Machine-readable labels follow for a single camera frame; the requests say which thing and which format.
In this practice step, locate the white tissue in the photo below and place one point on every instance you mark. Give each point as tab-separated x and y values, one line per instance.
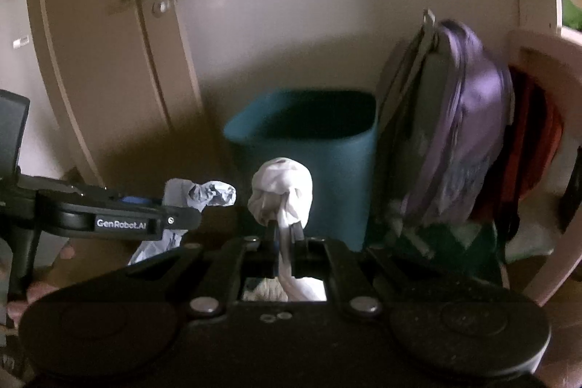
282	183

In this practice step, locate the clear plastic bag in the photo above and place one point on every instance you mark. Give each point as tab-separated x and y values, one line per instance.
213	192

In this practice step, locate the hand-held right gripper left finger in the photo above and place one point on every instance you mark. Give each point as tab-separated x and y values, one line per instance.
268	254

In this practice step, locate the white wall switch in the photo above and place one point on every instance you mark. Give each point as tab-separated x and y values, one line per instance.
22	41

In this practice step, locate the teal trash bin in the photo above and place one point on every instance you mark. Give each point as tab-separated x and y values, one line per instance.
336	170

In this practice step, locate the metal door lock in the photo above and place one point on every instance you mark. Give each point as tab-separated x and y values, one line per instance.
161	7

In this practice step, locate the red backpack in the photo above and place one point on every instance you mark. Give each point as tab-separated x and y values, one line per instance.
545	133

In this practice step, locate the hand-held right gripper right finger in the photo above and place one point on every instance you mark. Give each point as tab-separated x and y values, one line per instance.
302	254

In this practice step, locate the purple backpack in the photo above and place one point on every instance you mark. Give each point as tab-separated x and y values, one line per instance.
468	120

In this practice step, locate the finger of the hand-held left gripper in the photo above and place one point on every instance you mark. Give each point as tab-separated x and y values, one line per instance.
136	200

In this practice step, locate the teal white chevron quilt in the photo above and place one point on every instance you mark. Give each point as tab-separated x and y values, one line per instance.
454	242

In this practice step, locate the cream door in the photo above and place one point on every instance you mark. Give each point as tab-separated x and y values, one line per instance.
91	74

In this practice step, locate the person's left hand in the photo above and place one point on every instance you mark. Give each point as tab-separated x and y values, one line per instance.
43	290

